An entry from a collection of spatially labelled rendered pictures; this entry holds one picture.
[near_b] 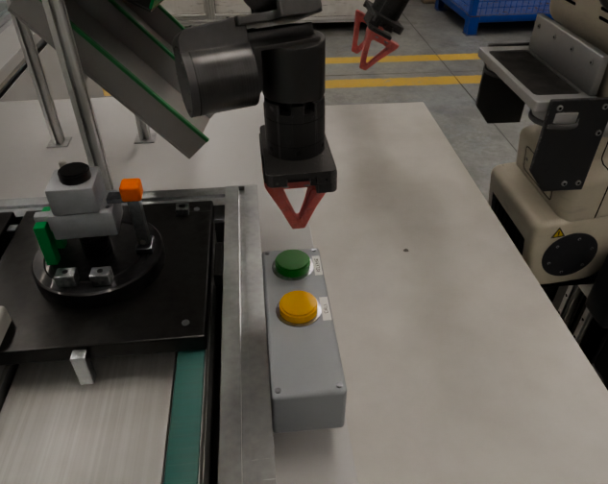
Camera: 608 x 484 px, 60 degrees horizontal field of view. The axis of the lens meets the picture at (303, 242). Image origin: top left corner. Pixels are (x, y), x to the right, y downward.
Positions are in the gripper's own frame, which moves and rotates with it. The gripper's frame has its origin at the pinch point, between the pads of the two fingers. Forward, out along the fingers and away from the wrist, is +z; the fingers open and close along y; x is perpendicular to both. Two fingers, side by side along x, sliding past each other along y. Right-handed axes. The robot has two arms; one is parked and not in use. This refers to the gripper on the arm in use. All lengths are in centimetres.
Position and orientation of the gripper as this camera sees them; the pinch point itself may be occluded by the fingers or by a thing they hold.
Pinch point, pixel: (298, 221)
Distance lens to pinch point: 57.2
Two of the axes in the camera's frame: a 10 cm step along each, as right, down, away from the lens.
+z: 0.2, 7.8, 6.3
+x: 9.9, -0.9, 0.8
